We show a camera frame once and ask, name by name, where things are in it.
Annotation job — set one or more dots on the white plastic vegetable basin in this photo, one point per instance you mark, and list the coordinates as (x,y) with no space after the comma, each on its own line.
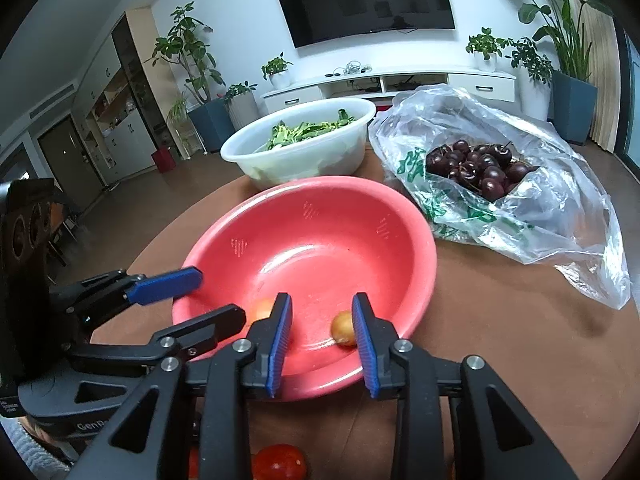
(338,152)

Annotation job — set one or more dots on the tall plant blue pot right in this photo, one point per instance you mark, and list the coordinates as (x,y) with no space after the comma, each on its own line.
(574,97)

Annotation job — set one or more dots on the red tomato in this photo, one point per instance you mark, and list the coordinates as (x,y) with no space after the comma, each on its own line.
(279,461)

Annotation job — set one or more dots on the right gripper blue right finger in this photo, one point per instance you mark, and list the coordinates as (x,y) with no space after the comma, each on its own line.
(374,337)

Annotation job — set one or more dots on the tall tree blue pot left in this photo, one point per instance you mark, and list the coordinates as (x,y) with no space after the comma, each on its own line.
(186,46)

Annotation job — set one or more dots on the red waste bin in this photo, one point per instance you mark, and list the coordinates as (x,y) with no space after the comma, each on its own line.
(163,160)

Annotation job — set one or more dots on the small plant on cabinet right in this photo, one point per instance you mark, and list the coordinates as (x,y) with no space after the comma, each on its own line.
(486,48)

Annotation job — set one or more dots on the green leafy vegetables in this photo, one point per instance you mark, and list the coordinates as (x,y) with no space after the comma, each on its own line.
(283,135)

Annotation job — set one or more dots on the red plastic colander bowl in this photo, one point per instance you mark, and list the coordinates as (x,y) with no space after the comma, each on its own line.
(320,240)

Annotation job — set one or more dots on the bushy plant white pot right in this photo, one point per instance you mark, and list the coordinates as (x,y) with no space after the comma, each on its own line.
(534,71)

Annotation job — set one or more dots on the wall shelving cabinet unit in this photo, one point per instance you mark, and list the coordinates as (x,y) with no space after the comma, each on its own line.
(121,106)

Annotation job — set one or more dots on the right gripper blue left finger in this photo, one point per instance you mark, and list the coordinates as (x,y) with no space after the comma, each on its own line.
(269,338)

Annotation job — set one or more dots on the plant ribbed white pot left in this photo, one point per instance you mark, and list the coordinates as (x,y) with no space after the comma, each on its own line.
(240,102)

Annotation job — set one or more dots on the dark cherries pile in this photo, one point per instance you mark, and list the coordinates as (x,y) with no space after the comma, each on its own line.
(489,170)

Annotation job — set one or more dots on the white tv cabinet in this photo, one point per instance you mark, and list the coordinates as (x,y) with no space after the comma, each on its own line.
(380,86)

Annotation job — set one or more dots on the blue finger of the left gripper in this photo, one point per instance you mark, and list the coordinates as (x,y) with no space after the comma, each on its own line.
(173,284)
(202,334)

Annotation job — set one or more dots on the clear plastic bag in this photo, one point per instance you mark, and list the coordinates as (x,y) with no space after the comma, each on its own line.
(559,215)

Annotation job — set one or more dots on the small plant on cabinet left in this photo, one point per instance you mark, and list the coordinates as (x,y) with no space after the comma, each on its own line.
(277,73)

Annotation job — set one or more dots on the small plant on cabinet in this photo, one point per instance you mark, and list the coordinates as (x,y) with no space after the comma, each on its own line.
(486,48)
(277,73)

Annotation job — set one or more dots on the beige curtain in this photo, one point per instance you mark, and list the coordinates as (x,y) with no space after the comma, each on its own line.
(598,29)

